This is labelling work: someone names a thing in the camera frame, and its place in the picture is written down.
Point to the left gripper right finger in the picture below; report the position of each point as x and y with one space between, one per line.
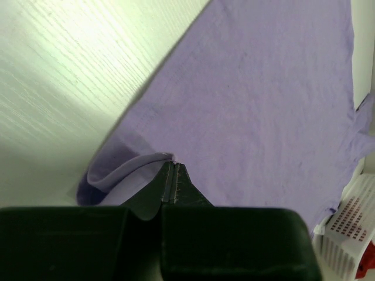
203 242

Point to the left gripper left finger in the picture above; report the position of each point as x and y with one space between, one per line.
86 243

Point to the lavender t shirt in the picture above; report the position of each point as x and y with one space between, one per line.
257 102

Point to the white plastic laundry basket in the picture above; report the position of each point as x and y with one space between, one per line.
341 240

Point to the red t shirt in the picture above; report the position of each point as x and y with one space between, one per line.
367 261

